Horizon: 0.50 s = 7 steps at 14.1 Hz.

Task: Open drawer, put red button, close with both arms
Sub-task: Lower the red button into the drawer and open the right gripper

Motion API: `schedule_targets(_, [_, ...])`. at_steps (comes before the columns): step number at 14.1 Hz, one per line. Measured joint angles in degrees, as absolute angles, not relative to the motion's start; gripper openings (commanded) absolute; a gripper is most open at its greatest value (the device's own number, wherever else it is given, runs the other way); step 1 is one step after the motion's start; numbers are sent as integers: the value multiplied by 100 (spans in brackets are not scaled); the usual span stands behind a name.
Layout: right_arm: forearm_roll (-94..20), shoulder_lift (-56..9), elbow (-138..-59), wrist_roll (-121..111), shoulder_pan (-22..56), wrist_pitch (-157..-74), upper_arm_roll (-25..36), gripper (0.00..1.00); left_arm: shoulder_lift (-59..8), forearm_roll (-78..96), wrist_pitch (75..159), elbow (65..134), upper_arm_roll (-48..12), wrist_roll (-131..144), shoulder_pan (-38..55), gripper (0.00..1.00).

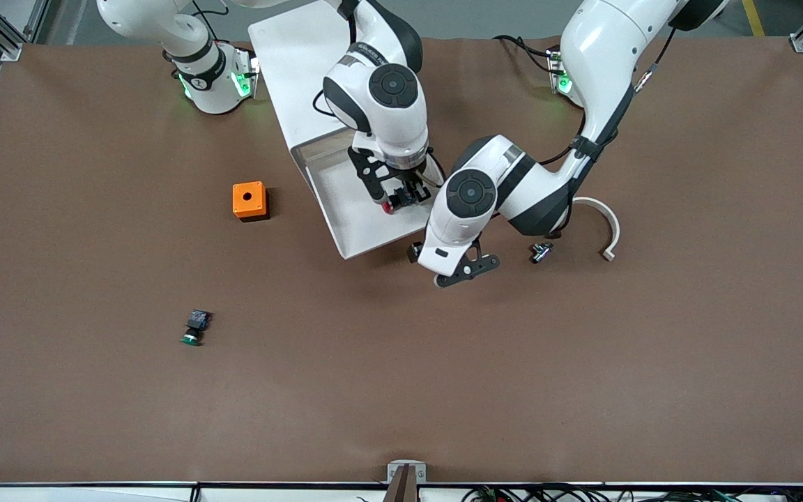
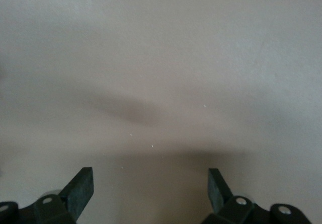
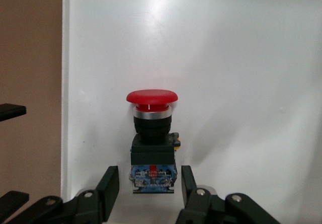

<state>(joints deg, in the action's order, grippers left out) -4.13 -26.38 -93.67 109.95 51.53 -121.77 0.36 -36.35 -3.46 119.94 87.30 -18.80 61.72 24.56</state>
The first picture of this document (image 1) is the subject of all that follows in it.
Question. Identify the green push button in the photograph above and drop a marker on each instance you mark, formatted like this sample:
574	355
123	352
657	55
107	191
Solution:
191	339

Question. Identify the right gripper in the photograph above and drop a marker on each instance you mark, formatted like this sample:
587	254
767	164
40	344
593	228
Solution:
407	186

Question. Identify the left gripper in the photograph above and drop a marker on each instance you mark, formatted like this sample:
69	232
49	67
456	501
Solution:
416	252

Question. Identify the white curved bracket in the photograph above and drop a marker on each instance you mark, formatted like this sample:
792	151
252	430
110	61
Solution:
607	213

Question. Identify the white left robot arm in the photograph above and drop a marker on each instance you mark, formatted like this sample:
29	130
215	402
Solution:
610	56

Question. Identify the grey metal bracket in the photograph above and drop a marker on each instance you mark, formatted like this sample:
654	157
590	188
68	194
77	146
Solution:
394	467

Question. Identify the red push button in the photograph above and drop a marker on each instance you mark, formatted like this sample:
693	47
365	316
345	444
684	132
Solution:
388	207

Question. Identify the orange box with hole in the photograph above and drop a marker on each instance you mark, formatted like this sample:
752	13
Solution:
245	202

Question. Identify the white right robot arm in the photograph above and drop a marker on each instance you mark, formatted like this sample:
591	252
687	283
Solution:
387	125

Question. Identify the silver key switch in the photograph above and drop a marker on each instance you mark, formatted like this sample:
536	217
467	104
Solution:
541	252

